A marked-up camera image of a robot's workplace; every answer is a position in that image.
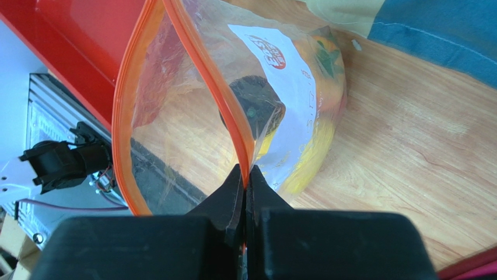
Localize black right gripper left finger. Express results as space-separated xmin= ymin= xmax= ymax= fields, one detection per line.
xmin=31 ymin=165 xmax=244 ymax=279

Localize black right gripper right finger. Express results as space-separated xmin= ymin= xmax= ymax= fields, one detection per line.
xmin=246 ymin=166 xmax=438 ymax=279

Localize dark purple toy fruit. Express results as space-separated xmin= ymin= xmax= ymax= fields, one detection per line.
xmin=229 ymin=75 xmax=286 ymax=139

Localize clear orange zip top bag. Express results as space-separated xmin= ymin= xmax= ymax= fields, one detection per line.
xmin=111 ymin=1 xmax=338 ymax=216

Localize orange yellow toy mango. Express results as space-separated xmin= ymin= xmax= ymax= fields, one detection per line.
xmin=256 ymin=35 xmax=347 ymax=200

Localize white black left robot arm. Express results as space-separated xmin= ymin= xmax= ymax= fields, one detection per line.
xmin=1 ymin=122 xmax=113 ymax=205

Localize magenta folded cloth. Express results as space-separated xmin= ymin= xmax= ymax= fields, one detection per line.
xmin=437 ymin=247 xmax=496 ymax=279

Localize red plastic tray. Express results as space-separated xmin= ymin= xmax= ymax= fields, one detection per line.
xmin=1 ymin=1 xmax=145 ymax=129

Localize blue beige checked pillow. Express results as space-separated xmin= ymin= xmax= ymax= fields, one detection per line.
xmin=305 ymin=0 xmax=496 ymax=88

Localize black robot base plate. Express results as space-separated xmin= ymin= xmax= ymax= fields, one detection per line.
xmin=131 ymin=139 xmax=207 ymax=215

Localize grey slotted cable duct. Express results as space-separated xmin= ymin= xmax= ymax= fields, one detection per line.
xmin=8 ymin=73 xmax=130 ymax=249

